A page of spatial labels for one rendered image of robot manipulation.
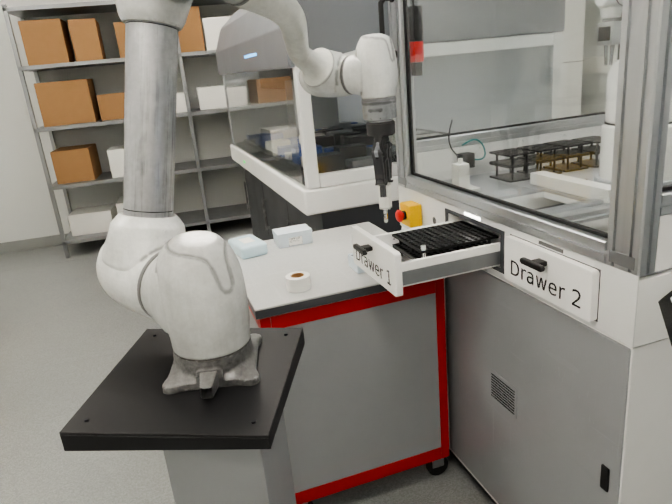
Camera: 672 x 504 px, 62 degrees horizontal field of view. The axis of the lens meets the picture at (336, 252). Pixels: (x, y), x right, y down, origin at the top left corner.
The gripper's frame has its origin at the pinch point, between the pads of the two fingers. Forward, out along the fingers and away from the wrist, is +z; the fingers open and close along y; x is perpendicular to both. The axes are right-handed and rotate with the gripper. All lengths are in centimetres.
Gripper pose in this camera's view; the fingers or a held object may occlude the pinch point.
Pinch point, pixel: (385, 195)
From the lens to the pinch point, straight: 155.4
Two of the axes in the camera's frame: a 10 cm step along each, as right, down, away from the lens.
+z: 0.9, 9.4, 3.1
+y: -3.3, 3.3, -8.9
